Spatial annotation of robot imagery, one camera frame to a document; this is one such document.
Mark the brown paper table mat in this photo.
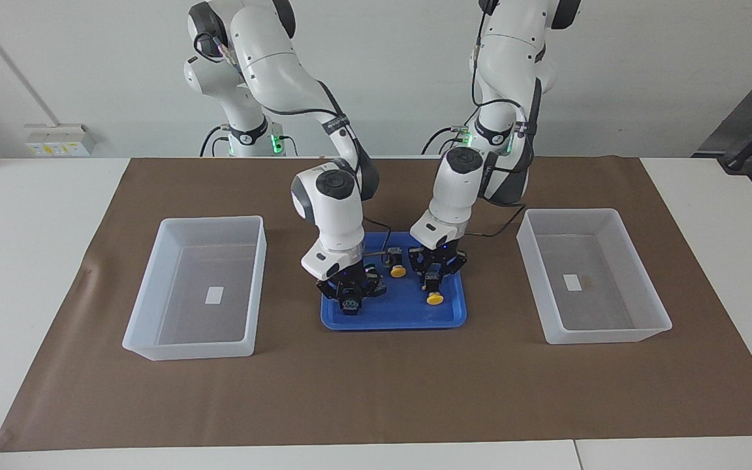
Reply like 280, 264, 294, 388
0, 155, 752, 452

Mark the blue plastic tray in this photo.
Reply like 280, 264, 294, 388
321, 232, 468, 332

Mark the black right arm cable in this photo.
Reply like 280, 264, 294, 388
272, 78, 394, 257

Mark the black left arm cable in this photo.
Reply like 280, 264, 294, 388
466, 26, 541, 240

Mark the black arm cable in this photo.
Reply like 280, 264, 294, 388
466, 26, 541, 240
272, 78, 394, 257

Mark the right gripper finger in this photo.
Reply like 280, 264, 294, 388
358, 275, 388, 307
315, 278, 345, 311

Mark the yellow push button switch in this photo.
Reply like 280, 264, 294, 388
423, 271, 447, 306
386, 247, 409, 279

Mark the translucent white plastic box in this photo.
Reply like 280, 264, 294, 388
121, 215, 267, 362
516, 208, 673, 345

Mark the white wall socket box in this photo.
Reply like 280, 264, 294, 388
23, 123, 97, 157

